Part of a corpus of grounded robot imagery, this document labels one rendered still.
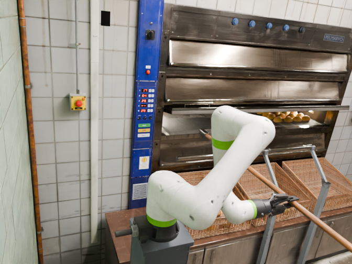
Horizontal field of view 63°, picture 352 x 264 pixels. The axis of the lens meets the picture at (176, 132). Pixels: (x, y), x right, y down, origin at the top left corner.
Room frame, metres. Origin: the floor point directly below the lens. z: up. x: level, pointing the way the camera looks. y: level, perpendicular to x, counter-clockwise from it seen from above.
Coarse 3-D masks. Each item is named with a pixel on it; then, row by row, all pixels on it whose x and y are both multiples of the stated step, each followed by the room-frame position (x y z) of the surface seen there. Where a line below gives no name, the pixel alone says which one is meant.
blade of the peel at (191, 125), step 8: (168, 120) 2.40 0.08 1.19; (176, 120) 2.42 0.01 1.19; (184, 120) 2.45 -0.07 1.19; (192, 120) 2.47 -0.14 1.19; (200, 120) 2.50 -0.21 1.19; (208, 120) 2.53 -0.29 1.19; (168, 128) 2.21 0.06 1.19; (176, 128) 2.23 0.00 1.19; (184, 128) 2.25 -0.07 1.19; (192, 128) 2.27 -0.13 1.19; (200, 128) 2.29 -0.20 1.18; (208, 128) 2.32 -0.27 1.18
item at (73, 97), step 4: (72, 96) 1.72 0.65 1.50; (76, 96) 1.73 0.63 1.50; (80, 96) 1.74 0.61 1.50; (84, 96) 1.75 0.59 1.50; (72, 100) 1.72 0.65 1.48; (76, 100) 1.73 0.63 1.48; (80, 100) 1.74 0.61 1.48; (84, 100) 1.75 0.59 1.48; (72, 104) 1.72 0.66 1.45; (84, 104) 1.75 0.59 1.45; (72, 108) 1.72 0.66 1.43; (76, 108) 1.73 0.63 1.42; (80, 108) 1.74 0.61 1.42; (84, 108) 1.75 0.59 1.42
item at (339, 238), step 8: (208, 136) 2.07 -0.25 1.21; (248, 168) 1.62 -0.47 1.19; (256, 176) 1.55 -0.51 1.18; (272, 184) 1.44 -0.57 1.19; (280, 192) 1.37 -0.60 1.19; (296, 208) 1.26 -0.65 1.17; (304, 208) 1.24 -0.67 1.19; (312, 216) 1.18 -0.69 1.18; (320, 224) 1.14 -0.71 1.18; (328, 232) 1.09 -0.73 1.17; (336, 232) 1.08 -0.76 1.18; (336, 240) 1.06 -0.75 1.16; (344, 240) 1.03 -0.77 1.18
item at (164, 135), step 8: (280, 128) 2.55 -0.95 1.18; (288, 128) 2.58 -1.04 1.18; (296, 128) 2.62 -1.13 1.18; (304, 128) 2.66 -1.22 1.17; (312, 128) 2.71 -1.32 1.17; (320, 128) 2.75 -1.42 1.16; (328, 128) 2.80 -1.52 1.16; (168, 136) 2.07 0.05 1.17; (176, 136) 2.10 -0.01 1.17; (184, 136) 2.13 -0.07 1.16; (192, 136) 2.16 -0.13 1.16; (200, 136) 2.19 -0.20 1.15
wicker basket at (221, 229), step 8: (184, 176) 2.10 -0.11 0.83; (192, 176) 2.13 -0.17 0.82; (200, 176) 2.16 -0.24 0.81; (192, 184) 2.12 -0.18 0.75; (240, 200) 1.99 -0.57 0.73; (224, 216) 1.75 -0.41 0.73; (216, 224) 1.72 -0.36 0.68; (224, 224) 1.75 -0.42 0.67; (232, 224) 1.77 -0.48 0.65; (240, 224) 1.80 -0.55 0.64; (248, 224) 1.83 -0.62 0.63; (192, 232) 1.72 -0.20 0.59; (200, 232) 1.73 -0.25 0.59; (208, 232) 1.69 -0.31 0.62; (216, 232) 1.72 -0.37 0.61; (224, 232) 1.75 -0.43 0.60; (232, 232) 1.77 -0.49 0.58
